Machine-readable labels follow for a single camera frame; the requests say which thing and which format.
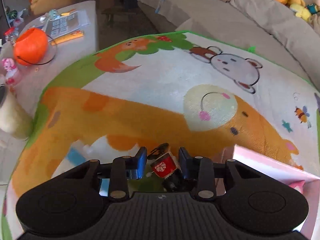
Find orange pumpkin bucket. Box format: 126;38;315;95
14;28;57;67

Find beige sofa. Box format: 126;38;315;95
138;0;319;87

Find orange pencil box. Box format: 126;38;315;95
50;30;84;46

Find boy doll plush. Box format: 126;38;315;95
306;0;320;15

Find paper card sheet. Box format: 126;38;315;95
43;10;90;38

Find colourful cartoon play mat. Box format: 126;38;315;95
1;31;319;239

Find cream steel mug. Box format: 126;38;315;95
0;84;33;140

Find pink doll figurine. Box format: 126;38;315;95
2;58;22;86

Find yellow duck plush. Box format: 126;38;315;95
287;0;311;22

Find pink cardboard box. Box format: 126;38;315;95
216;144;320;240

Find red dress doll figurine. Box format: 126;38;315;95
145;142;183;192

